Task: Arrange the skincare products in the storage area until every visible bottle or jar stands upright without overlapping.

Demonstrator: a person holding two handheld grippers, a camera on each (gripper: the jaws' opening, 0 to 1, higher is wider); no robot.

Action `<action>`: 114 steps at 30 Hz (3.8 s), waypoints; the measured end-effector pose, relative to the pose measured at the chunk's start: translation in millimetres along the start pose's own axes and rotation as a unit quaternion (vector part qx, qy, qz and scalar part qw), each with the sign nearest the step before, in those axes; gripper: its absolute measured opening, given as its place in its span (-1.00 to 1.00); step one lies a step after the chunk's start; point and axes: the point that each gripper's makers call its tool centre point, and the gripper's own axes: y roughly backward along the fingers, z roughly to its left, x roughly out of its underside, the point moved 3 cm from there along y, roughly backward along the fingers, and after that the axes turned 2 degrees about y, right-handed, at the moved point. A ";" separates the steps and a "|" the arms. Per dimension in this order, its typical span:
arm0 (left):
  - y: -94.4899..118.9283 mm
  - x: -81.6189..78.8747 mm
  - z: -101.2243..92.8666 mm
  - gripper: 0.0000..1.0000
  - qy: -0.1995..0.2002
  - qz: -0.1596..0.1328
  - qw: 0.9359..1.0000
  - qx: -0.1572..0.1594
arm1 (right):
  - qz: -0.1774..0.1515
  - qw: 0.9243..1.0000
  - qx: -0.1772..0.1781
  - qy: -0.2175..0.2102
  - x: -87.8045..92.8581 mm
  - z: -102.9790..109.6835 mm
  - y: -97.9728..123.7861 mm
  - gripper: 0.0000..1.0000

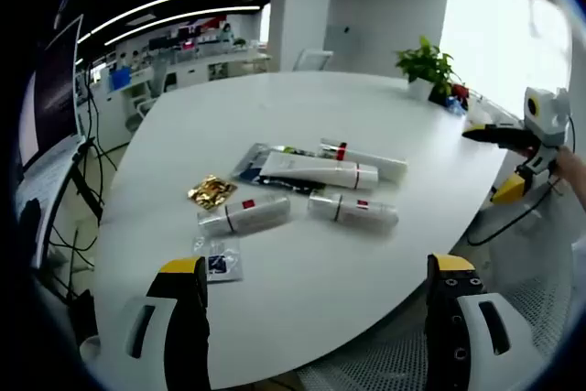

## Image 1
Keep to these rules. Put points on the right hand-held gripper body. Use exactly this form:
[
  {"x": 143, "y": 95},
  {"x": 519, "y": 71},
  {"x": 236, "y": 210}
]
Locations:
[{"x": 549, "y": 125}]

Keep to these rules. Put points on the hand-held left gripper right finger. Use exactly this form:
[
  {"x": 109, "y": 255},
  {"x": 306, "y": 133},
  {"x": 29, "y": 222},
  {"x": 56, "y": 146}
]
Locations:
[{"x": 471, "y": 363}]

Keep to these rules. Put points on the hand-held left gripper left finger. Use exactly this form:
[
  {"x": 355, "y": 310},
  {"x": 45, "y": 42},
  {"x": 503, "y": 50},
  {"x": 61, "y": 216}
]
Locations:
[{"x": 160, "y": 363}]

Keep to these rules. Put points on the clear sachet dark square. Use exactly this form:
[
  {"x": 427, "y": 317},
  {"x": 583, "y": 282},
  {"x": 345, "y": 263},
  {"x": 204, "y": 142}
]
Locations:
[{"x": 226, "y": 267}]

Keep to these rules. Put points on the white bottle red collar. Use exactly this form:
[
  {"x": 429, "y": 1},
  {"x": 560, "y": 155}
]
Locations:
[{"x": 389, "y": 166}]

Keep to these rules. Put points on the small white bottle red label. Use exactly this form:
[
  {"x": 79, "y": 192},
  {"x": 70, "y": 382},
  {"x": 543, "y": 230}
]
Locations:
[
  {"x": 256, "y": 214},
  {"x": 361, "y": 214}
]

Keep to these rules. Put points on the gold foil sachet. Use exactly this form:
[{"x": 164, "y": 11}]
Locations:
[{"x": 210, "y": 192}]

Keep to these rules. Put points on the white skincare tube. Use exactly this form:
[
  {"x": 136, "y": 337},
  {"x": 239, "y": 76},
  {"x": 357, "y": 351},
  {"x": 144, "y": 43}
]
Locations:
[{"x": 320, "y": 171}]

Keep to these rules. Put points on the green black skincare sachet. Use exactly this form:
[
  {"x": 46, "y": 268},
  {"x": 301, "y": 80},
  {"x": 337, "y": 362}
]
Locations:
[{"x": 249, "y": 162}]

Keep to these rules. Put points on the blue storage bin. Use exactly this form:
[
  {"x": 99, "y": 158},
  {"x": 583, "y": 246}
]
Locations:
[{"x": 120, "y": 79}]

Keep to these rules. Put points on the white tissue pack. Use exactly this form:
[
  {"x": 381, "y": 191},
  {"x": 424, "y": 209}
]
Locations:
[{"x": 480, "y": 111}]

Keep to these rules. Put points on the blue wrapped object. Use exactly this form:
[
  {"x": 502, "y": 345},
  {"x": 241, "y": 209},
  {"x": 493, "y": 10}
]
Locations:
[{"x": 455, "y": 106}]

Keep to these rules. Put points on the dark red pouch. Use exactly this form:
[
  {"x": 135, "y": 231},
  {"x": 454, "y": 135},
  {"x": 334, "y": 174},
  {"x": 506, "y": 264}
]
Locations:
[{"x": 459, "y": 90}]

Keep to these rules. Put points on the white mesh office chair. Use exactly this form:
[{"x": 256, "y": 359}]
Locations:
[{"x": 526, "y": 272}]

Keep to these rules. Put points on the green potted plant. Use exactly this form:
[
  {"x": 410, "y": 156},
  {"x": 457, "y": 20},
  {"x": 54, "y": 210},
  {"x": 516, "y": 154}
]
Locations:
[{"x": 426, "y": 66}]

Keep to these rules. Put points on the black tripod stand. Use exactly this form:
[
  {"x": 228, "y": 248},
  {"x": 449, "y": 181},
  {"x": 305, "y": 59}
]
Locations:
[{"x": 87, "y": 180}]

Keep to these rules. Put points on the white office desk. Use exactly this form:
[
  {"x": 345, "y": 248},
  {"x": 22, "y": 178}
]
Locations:
[
  {"x": 215, "y": 68},
  {"x": 105, "y": 116}
]

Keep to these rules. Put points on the white swivel office chair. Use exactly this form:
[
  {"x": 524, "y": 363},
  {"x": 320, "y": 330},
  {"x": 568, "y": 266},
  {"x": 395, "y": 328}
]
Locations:
[{"x": 142, "y": 102}]

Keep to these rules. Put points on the large computer monitor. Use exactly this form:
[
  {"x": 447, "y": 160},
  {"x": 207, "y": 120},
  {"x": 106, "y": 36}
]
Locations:
[{"x": 50, "y": 102}]

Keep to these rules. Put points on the pink lit screen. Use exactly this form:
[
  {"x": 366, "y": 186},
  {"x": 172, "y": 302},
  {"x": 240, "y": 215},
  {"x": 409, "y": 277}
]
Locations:
[{"x": 188, "y": 46}]

